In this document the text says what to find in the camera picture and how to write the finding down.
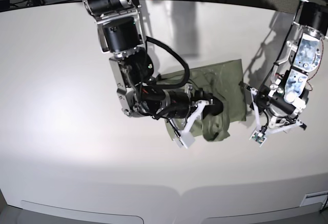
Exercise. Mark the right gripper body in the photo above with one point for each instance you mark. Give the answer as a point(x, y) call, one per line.
point(177, 103)

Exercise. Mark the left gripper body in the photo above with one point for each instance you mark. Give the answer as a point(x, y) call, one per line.
point(281, 115)

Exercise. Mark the green T-shirt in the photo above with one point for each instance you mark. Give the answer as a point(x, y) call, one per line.
point(222, 80)

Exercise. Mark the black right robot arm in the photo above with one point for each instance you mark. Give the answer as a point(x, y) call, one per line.
point(121, 32)

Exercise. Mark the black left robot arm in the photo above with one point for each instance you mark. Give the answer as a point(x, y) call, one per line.
point(283, 95)

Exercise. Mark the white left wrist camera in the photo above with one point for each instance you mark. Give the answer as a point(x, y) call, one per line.
point(258, 138)

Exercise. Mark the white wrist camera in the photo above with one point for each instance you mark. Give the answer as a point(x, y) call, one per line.
point(258, 138)
point(185, 140)

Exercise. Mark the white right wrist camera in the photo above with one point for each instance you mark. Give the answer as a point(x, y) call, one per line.
point(185, 140)

